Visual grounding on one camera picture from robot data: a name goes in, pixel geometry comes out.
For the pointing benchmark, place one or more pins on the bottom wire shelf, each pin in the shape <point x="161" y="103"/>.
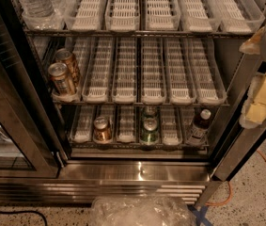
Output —
<point x="135" y="146"/>

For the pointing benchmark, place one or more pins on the stainless steel fridge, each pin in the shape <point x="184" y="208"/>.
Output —
<point x="151" y="71"/>

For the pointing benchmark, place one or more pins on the wire shelf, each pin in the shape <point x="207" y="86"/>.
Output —
<point x="225" y="104"/>
<point x="138" y="34"/>
<point x="135" y="146"/>

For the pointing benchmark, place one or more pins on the blue tape cross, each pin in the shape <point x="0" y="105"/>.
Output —
<point x="200" y="215"/>

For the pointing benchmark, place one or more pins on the clear plastic bag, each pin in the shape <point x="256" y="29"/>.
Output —
<point x="140" y="211"/>

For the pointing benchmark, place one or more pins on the front green can bottom shelf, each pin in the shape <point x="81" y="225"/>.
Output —
<point x="149" y="131"/>

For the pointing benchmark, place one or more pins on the green can shelf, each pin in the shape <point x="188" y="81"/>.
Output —
<point x="149" y="111"/>
<point x="149" y="131"/>

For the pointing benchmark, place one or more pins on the middle wire shelf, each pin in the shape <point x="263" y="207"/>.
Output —
<point x="225" y="104"/>

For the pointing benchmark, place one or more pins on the rear green can bottom shelf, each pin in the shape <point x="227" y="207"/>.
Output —
<point x="149" y="111"/>

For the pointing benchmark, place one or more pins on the dark bottle with white cap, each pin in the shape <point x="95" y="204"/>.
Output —
<point x="199" y="128"/>

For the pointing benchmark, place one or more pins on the rear gold can middle shelf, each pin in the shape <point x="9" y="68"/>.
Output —
<point x="65" y="56"/>

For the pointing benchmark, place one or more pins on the gold can shelf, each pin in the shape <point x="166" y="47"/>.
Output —
<point x="65" y="56"/>
<point x="60" y="76"/>
<point x="102" y="130"/>

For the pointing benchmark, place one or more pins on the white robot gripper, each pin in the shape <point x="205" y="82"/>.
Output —
<point x="254" y="110"/>

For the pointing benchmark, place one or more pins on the front gold can middle shelf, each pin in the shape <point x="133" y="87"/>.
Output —
<point x="60" y="76"/>

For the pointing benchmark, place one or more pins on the top wire shelf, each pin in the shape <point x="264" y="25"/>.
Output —
<point x="138" y="34"/>

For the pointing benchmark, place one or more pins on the gold can bottom shelf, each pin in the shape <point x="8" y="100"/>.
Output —
<point x="102" y="130"/>

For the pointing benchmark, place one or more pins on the glass fridge door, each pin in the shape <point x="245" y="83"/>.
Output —
<point x="34" y="142"/>

